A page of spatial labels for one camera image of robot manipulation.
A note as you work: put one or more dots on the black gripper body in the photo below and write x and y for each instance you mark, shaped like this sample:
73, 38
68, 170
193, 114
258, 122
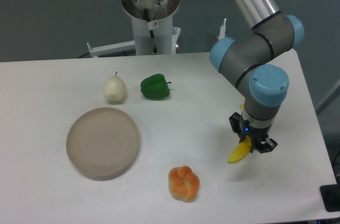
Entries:
256, 129

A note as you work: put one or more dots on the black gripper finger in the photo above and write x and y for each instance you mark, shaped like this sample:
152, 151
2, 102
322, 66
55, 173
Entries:
266, 146
235, 120

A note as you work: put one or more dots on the yellow banana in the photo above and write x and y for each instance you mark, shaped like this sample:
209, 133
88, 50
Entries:
241, 151

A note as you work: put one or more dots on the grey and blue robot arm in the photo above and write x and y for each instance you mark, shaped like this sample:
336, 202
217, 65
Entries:
246, 65

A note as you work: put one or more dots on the black device at table edge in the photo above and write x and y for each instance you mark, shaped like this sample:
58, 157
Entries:
330, 197

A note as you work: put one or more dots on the orange knotted bread roll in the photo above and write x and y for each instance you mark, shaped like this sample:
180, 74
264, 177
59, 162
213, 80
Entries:
183, 184

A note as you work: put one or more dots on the green bell pepper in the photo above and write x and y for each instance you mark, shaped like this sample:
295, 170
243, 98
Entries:
155, 87

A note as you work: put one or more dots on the white pear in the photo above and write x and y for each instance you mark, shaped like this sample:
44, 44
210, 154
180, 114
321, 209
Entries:
115, 90

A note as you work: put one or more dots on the beige round plate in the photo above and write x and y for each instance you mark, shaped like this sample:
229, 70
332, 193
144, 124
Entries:
103, 143

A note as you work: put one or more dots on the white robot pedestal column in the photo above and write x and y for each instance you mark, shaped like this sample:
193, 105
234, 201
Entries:
154, 36

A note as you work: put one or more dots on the white metal base bracket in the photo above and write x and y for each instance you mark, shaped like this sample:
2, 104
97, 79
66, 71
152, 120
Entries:
111, 49

